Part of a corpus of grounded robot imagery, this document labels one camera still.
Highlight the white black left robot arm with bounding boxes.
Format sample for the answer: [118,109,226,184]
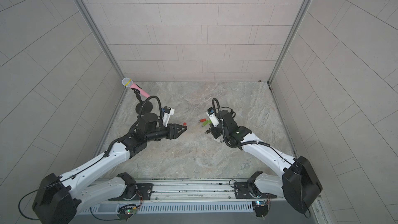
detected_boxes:
[32,106,187,224]

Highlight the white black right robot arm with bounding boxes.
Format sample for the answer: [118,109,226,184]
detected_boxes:
[206,98,323,215]

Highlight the pink toy microphone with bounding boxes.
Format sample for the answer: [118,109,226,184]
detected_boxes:
[122,77,150,98]

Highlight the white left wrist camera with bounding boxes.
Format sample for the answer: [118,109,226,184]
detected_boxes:
[162,106,175,127]

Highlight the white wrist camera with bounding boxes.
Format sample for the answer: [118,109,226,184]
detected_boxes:
[162,106,175,127]
[206,107,219,128]

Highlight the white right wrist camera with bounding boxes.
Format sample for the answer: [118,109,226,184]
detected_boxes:
[206,107,219,128]

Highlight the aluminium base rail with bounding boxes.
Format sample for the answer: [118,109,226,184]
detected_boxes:
[77,179,320,220]

